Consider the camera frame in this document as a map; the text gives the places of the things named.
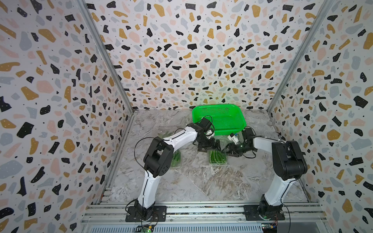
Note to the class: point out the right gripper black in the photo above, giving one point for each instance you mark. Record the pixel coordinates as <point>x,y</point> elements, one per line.
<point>228,152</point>

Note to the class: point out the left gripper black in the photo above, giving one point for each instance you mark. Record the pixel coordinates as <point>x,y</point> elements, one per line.
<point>211,146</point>

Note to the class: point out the clear container peppers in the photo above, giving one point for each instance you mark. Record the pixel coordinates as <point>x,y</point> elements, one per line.
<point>165,134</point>
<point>177,159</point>
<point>217,158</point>

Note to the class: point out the green plastic mesh basket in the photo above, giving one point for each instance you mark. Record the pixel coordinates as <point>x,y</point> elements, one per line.
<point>226,118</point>

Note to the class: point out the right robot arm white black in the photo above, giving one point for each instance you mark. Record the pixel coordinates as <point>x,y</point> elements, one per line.
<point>288,164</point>

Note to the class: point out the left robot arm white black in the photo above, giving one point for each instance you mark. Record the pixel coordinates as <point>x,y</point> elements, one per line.
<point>159,156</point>

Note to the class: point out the right circuit board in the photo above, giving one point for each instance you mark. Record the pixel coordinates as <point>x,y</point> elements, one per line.
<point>269,228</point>

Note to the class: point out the circuit board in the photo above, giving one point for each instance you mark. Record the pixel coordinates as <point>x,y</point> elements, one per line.
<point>269,228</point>
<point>144,229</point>

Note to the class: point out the left circuit board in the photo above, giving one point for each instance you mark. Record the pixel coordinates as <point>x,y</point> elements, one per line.
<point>144,229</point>

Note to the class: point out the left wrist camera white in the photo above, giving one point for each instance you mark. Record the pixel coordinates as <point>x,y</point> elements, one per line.
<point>209,133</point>

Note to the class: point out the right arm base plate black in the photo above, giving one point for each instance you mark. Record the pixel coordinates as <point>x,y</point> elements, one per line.
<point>263,212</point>

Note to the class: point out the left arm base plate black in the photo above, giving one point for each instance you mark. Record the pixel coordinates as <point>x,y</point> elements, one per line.
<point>156,214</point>

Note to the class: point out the right corner aluminium post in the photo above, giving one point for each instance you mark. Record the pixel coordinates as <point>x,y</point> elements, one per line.
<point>324,9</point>

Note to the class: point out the corner aluminium post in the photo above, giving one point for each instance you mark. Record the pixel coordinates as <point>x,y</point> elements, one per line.
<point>324,9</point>
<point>101,48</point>

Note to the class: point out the aluminium front rail frame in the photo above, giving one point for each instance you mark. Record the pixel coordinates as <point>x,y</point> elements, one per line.
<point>206,217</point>

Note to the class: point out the left corner aluminium post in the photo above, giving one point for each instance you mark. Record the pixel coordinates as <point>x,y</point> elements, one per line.
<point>101,48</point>

